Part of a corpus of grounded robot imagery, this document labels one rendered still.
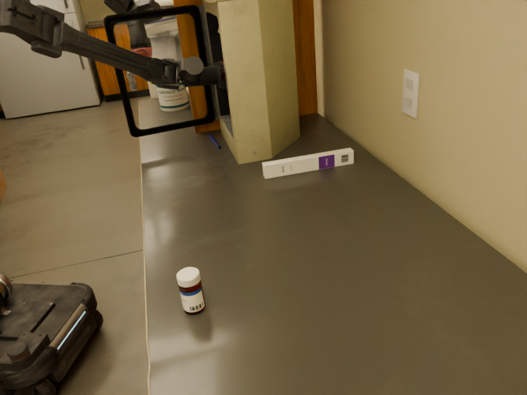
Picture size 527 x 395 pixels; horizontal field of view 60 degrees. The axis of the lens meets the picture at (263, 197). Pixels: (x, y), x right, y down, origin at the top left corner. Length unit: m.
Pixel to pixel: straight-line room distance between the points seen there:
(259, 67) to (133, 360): 1.40
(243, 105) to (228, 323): 0.73
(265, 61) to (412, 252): 0.70
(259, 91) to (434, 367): 0.91
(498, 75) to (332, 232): 0.46
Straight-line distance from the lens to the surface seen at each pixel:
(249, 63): 1.35
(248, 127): 1.40
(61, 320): 2.15
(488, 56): 1.02
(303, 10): 1.77
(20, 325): 2.19
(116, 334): 2.36
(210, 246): 1.04
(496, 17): 1.00
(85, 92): 6.38
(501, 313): 0.88
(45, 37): 1.29
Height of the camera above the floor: 1.50
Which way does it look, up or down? 27 degrees down
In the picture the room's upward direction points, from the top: 6 degrees counter-clockwise
